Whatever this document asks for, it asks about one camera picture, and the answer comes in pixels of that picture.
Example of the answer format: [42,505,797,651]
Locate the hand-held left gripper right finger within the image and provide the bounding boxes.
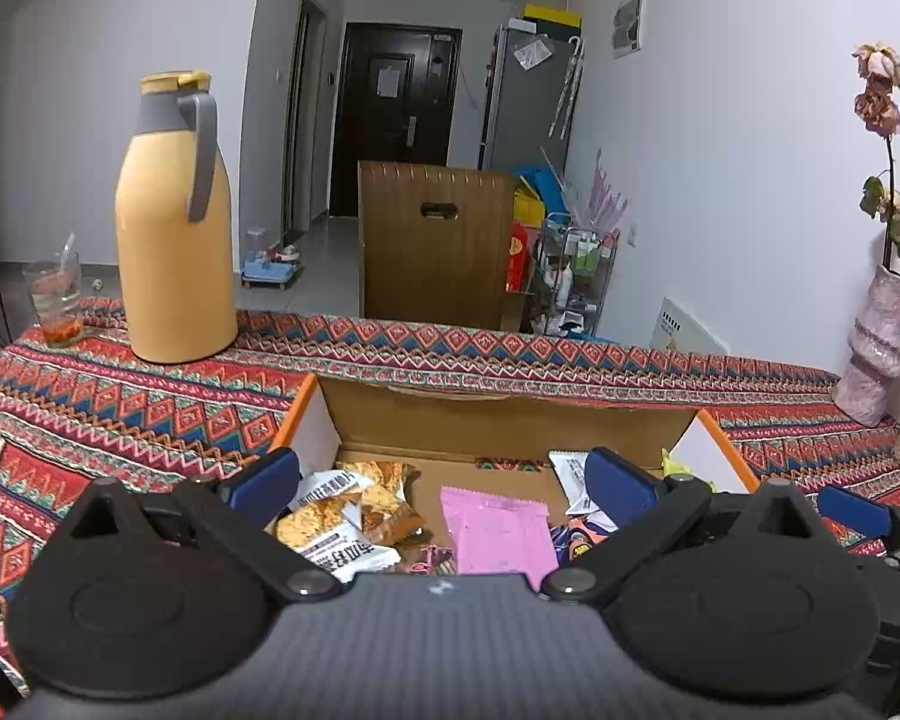
[540,448,826,605]

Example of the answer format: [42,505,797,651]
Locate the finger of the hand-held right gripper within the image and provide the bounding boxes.
[817,486,900,556]

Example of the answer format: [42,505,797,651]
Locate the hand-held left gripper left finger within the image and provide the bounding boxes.
[67,448,353,605]

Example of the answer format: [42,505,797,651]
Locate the white grey-print snack packet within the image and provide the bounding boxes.
[547,450,598,515]

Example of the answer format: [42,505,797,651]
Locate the golden snack packet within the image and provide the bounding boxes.
[337,461,426,545]

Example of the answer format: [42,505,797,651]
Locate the orange printed cardboard box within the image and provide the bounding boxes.
[266,373,762,578]

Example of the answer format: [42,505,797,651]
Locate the pink snack packet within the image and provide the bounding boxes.
[440,486,560,575]

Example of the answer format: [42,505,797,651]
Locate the pink ceramic vase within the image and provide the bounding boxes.
[832,265,900,427]

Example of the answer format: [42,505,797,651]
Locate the white leaning board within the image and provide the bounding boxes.
[652,296,728,353]

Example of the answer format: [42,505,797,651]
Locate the blue floor tray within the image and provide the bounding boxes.
[241,229,302,290]

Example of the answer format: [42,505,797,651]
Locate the yellow thermos jug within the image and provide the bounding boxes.
[115,71,239,365]

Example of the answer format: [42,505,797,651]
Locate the red gift box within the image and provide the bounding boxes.
[505,221,533,293]

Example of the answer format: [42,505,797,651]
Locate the wooden chair back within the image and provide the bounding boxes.
[358,160,518,331]

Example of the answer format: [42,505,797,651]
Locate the glass cup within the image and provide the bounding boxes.
[22,261,85,347]

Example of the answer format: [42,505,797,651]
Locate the pink folded umbrella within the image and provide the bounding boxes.
[585,150,631,230]

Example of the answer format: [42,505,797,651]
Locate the blue plastic box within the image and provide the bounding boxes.
[516,167,567,211]

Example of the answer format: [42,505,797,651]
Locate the dark entrance door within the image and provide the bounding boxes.
[330,21,464,220]

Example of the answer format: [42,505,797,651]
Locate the grey refrigerator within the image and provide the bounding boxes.
[480,24,582,173]

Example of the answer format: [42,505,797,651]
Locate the dried rose bouquet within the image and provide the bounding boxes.
[851,43,900,290]

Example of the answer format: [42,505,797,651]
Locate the clear plastic bag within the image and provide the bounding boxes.
[514,37,554,70]

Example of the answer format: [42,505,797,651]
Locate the yellow box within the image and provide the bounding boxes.
[523,4,582,27]

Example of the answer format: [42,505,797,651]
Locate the wire storage cart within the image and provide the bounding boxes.
[529,211,620,338]

